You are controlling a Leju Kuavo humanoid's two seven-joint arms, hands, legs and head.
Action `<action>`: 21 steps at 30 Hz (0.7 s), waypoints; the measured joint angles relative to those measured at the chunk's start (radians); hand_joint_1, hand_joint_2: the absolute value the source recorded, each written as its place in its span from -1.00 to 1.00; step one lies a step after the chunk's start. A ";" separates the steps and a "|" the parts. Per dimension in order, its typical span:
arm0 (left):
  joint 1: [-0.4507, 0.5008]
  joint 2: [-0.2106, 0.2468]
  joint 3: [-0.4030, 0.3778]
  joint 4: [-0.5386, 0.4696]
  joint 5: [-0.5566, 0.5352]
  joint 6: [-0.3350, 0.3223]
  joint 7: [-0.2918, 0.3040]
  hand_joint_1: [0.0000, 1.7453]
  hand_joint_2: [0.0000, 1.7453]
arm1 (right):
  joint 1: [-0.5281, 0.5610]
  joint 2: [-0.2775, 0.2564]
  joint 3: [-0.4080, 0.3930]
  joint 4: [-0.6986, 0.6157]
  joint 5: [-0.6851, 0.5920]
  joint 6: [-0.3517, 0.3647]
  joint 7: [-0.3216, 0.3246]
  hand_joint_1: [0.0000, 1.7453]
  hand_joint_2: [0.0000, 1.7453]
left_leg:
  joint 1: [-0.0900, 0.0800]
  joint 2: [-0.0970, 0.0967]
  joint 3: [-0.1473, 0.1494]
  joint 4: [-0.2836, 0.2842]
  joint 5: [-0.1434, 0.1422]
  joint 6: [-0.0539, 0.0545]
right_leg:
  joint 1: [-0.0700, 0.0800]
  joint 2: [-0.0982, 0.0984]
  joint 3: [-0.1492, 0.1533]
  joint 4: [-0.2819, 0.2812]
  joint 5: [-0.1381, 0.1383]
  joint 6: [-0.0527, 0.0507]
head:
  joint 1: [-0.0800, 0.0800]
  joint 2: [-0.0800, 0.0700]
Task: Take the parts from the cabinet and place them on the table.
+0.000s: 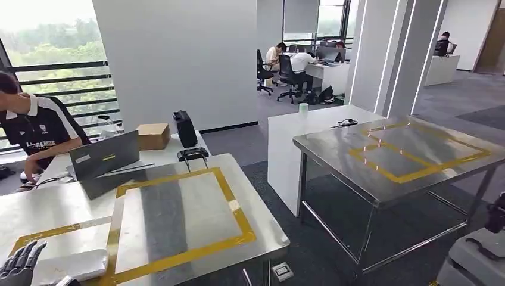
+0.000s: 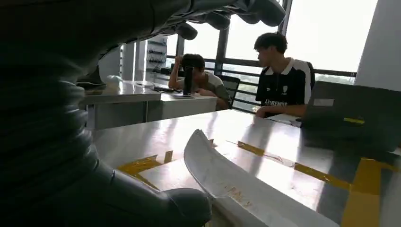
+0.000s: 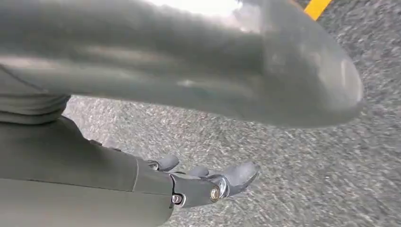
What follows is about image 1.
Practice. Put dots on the grey laptop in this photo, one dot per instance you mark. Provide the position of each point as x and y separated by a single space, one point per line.
104 156

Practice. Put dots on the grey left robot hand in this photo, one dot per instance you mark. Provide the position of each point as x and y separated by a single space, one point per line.
17 268

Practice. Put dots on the seated person pale top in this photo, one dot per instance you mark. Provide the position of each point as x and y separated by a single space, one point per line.
273 55

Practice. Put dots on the black upright case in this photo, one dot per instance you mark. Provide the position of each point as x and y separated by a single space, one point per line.
185 129

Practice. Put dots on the black backpack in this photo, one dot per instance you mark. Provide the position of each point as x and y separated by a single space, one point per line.
326 95

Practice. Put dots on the black window railing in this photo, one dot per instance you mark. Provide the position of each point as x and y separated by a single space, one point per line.
59 66

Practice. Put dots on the steel bench with laptop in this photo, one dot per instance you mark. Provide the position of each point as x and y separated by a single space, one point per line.
260 233

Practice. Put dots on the seated person white top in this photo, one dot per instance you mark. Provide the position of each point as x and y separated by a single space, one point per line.
301 65

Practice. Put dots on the white soft parcel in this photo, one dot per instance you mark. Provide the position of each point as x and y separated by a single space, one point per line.
73 266

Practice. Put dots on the grey equipment case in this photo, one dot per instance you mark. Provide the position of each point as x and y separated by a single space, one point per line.
469 264

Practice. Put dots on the white desk under laptop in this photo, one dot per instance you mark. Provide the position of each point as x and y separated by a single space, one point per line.
165 154

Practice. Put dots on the distant person dark top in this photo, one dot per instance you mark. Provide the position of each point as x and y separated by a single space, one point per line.
442 45

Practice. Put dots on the black controller on stand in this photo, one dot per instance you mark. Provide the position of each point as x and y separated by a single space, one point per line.
192 154

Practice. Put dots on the empty steel bench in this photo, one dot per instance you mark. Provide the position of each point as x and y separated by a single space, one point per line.
355 158

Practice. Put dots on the grey roller blind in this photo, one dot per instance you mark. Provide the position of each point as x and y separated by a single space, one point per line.
301 15

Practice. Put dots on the black office chair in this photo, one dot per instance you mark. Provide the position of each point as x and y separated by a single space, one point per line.
286 73
262 73

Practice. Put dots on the white office desk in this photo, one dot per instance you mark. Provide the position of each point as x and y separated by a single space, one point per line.
331 77

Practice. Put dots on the white desk with cup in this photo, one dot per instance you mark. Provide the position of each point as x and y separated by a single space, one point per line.
284 158

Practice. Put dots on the dark desk monitor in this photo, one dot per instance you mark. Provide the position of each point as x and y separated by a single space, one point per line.
329 53

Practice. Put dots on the closed cardboard box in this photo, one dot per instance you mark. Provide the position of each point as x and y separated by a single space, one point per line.
153 136

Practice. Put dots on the black jointed device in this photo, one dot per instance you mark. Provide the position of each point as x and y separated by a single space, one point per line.
496 215

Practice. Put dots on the person at laptop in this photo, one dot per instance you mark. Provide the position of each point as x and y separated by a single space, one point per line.
39 130

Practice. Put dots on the pale green cup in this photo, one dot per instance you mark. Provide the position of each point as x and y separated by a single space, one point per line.
303 109

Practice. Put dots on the floor power socket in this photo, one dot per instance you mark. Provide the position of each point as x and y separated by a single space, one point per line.
282 272

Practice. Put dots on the clear plastic container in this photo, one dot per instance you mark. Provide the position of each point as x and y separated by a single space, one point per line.
110 127

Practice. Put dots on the white counter desk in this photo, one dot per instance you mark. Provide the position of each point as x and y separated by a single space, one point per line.
442 70

